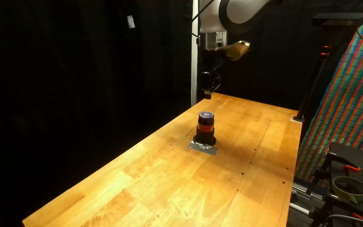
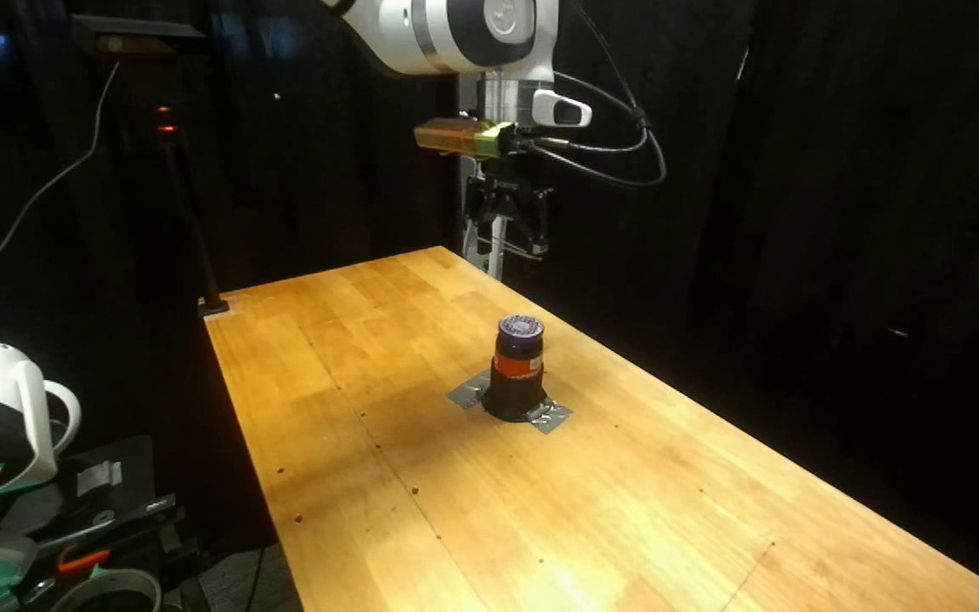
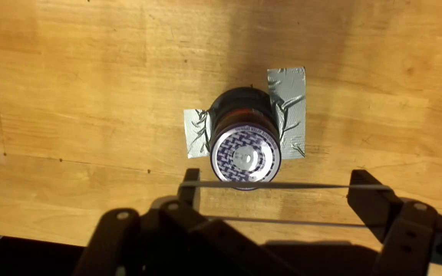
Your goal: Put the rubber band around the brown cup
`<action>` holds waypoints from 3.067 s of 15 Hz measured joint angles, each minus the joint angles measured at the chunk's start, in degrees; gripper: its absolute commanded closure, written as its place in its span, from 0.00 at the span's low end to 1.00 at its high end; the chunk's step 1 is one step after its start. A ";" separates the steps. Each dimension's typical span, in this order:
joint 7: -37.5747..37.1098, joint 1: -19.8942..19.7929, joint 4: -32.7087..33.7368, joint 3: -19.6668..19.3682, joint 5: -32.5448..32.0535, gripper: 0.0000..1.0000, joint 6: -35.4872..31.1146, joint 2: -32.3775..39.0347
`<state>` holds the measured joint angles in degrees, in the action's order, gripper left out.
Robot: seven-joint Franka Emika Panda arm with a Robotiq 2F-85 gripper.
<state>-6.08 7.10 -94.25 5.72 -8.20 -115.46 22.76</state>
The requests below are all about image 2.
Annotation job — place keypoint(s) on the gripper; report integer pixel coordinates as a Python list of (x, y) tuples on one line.
[(513, 174)]

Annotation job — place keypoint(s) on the tan rubber band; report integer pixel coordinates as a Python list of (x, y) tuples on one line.
[(508, 246)]

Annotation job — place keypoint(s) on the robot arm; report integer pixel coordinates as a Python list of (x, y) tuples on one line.
[(447, 34)]

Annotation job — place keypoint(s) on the orange rubber band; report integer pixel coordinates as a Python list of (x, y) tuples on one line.
[(517, 366)]

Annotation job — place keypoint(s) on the brown cup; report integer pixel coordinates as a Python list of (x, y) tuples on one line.
[(517, 395)]

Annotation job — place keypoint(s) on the grey tape piece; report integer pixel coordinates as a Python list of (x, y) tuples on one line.
[(551, 416), (467, 391)]

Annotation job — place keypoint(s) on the black curtain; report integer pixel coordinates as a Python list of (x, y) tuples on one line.
[(838, 187)]

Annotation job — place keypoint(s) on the white headset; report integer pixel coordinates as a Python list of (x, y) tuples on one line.
[(5, 399)]

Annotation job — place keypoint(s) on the hand controller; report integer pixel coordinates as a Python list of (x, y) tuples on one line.
[(107, 582)]

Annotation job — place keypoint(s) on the camera on mount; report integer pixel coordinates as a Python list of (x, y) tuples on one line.
[(192, 221)]

